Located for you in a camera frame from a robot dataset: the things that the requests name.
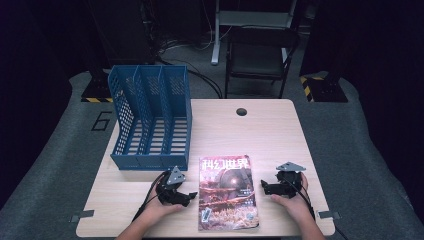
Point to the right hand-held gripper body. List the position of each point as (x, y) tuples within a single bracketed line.
[(290, 183)]

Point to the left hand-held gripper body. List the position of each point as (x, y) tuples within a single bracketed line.
[(170, 195)]

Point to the red illustrated magazine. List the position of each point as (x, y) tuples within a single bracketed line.
[(226, 200)]

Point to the blue plastic file rack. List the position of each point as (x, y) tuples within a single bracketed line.
[(150, 83)]

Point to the person's left hand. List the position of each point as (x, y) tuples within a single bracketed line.
[(160, 210)]

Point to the person's right hand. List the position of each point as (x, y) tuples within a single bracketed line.
[(296, 206)]

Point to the black stand with striped base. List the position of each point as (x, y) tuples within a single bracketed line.
[(326, 90), (98, 91)]

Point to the black folding chair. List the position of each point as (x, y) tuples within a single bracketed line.
[(260, 60)]

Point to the grey metal table bracket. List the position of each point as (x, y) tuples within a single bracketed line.
[(328, 215), (83, 215)]

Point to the white metal desk frame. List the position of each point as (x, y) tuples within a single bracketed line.
[(253, 18)]

